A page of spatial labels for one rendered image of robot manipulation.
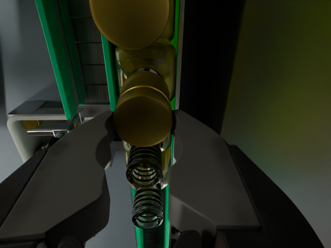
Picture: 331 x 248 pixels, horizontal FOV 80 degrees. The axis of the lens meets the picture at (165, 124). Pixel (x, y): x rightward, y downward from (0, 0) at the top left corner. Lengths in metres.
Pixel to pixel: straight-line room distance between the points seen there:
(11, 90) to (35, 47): 0.14
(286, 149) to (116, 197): 0.68
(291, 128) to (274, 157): 0.04
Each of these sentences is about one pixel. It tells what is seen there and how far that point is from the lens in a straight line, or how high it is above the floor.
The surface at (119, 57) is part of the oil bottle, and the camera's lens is 0.18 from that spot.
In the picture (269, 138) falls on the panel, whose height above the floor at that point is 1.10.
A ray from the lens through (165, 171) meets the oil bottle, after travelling 0.24.
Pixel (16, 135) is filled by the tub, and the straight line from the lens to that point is 0.60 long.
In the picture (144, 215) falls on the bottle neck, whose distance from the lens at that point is 0.22.
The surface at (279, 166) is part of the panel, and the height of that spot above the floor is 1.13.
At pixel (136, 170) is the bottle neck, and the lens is 0.18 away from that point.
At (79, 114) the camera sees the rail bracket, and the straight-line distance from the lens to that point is 0.42.
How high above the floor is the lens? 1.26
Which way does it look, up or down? 60 degrees down
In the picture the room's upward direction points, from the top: 174 degrees clockwise
